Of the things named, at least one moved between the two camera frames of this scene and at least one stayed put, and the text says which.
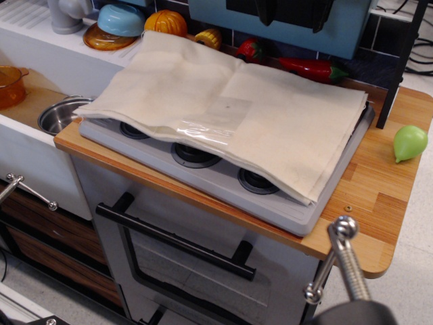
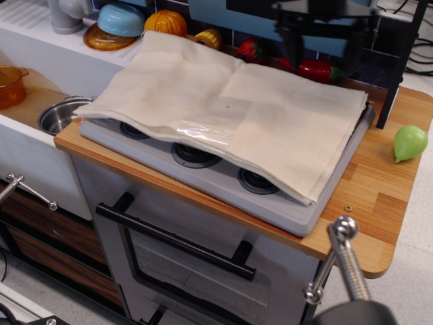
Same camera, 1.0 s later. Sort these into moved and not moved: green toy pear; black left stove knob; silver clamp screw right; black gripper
Moved: black gripper
Not moved: green toy pear; black left stove knob; silver clamp screw right
